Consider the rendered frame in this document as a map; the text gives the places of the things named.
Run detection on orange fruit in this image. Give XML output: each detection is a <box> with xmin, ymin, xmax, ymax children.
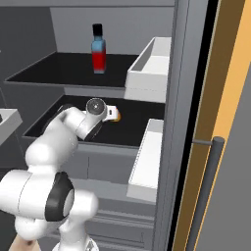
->
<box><xmin>112</xmin><ymin>111</ymin><xmax>123</xmax><ymax>124</ymax></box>

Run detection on grey fridge door bin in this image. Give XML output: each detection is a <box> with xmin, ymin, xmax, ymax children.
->
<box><xmin>0</xmin><ymin>108</ymin><xmax>24</xmax><ymax>146</ymax></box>

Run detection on grey fridge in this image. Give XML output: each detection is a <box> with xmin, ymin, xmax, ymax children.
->
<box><xmin>0</xmin><ymin>0</ymin><xmax>180</xmax><ymax>251</ymax></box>

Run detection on black fridge shelf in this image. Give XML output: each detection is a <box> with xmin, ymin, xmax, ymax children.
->
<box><xmin>4</xmin><ymin>51</ymin><xmax>140</xmax><ymax>89</ymax></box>
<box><xmin>22</xmin><ymin>94</ymin><xmax>167</xmax><ymax>149</ymax></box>

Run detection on white fridge door bin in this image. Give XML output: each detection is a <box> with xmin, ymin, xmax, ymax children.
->
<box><xmin>125</xmin><ymin>118</ymin><xmax>165</xmax><ymax>204</ymax></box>
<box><xmin>124</xmin><ymin>36</ymin><xmax>173</xmax><ymax>104</ymax></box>

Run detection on red and blue liquor bottle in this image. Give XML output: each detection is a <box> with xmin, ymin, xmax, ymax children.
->
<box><xmin>90</xmin><ymin>23</ymin><xmax>108</xmax><ymax>75</ymax></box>

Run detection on grey bar handle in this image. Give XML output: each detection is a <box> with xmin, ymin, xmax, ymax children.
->
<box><xmin>184</xmin><ymin>135</ymin><xmax>226</xmax><ymax>251</ymax></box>

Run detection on grey fridge drawer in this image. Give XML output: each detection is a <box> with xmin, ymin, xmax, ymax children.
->
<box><xmin>76</xmin><ymin>192</ymin><xmax>157</xmax><ymax>251</ymax></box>

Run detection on orange and brown cabinet panel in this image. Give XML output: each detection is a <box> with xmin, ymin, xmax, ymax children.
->
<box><xmin>171</xmin><ymin>0</ymin><xmax>251</xmax><ymax>251</ymax></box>

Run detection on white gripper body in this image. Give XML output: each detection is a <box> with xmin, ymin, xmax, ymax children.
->
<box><xmin>111</xmin><ymin>104</ymin><xmax>119</xmax><ymax>122</ymax></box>

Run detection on grey cupboard door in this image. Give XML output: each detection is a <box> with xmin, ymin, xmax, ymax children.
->
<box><xmin>195</xmin><ymin>62</ymin><xmax>251</xmax><ymax>251</ymax></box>

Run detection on brown potato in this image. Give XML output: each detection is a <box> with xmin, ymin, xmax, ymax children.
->
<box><xmin>8</xmin><ymin>235</ymin><xmax>42</xmax><ymax>251</ymax></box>

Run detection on grey fridge door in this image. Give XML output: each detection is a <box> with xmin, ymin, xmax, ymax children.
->
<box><xmin>151</xmin><ymin>0</ymin><xmax>220</xmax><ymax>251</ymax></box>

